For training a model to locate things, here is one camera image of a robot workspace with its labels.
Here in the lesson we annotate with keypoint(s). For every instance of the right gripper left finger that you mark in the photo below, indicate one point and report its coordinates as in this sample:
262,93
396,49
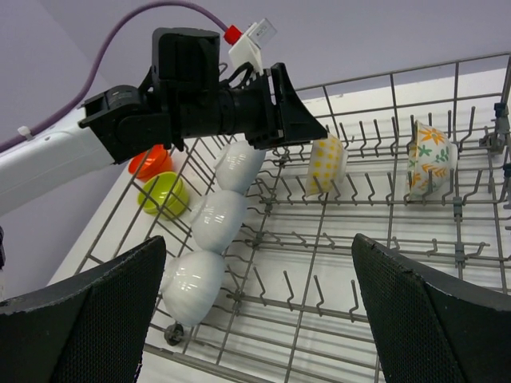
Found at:
87,328

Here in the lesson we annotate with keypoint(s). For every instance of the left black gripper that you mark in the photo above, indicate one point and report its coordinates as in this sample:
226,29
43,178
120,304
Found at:
281,118

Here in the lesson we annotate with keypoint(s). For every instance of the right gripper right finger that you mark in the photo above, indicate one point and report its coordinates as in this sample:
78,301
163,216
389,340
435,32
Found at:
429,326

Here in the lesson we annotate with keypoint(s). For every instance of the beige blue patterned bowl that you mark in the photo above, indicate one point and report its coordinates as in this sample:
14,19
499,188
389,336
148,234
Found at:
327,165

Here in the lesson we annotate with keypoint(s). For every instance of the floral patterned bowl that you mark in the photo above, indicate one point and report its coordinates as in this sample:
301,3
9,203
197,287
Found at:
432,156

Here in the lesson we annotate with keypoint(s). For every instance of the orange bowl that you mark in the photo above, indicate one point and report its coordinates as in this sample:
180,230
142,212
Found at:
146,163
166,166

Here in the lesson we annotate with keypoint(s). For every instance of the lime green bowl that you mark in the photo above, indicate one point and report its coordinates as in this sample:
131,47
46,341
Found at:
175,209
162,188

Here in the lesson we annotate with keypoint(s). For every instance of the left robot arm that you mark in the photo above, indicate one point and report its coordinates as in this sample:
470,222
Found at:
181,97

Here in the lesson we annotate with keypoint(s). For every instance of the white bowl rear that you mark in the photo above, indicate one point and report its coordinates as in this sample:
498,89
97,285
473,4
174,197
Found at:
237,165

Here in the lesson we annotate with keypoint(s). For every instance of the white bowl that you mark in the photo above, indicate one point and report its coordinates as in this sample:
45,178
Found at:
190,285
217,218
237,165

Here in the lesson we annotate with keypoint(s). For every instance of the white bowl front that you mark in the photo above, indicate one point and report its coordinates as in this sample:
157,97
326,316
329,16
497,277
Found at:
190,285

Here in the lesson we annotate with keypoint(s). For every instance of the white bowl middle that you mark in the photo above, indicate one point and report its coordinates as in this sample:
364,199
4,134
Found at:
217,218

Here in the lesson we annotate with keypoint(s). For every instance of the grey wire dish rack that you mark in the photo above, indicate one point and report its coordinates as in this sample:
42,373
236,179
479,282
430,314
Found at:
290,308

